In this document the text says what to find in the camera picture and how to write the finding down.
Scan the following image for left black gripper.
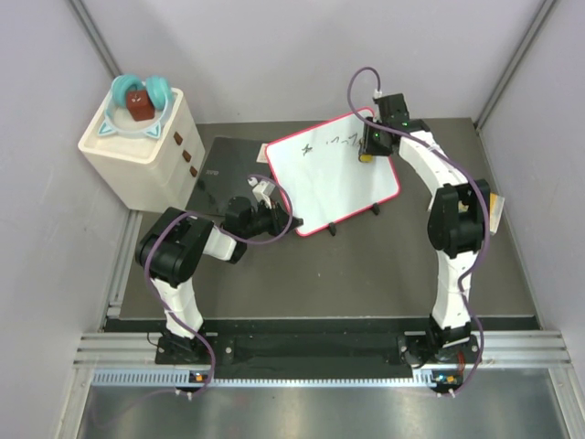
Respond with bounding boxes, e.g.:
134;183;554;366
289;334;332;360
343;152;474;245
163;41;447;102
242;198;302;240

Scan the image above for pink framed whiteboard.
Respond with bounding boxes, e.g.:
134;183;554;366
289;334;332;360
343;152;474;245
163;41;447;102
265;107;400;237

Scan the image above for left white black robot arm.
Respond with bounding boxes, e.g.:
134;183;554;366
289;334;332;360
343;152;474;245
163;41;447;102
135;197;303;364

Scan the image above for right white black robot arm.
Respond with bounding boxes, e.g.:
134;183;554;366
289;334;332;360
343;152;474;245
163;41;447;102
358;90;490;362

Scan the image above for colourful book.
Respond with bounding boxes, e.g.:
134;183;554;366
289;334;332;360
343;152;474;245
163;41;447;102
489;193;505;235

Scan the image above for white drawer cabinet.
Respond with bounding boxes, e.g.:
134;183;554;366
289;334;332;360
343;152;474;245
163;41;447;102
78;88;206;213

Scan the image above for brown cube toy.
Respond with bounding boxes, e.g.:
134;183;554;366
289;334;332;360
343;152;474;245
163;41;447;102
125;90;155;122

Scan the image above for teal cat ear headphones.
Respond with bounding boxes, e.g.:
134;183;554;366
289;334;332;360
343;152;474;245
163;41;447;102
97;74;175;140

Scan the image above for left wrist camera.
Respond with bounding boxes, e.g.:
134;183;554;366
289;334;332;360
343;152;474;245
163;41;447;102
248;177;275;208

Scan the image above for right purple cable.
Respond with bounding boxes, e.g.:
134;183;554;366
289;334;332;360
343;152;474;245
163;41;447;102
346;67;494;398

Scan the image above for purple cable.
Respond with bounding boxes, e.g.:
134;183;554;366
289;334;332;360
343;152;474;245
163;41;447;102
346;67;494;398
144;174;294;399

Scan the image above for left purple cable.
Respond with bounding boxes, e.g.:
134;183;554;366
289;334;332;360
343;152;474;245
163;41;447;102
144;174;294;399

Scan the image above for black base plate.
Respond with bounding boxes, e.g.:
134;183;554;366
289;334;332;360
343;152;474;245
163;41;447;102
154;317;479;380

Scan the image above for white slotted cable duct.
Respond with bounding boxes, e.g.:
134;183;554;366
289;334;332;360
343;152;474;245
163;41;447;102
90;369;463;389

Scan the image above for aluminium rail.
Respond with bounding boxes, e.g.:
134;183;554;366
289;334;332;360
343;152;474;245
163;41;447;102
73;330;571;369

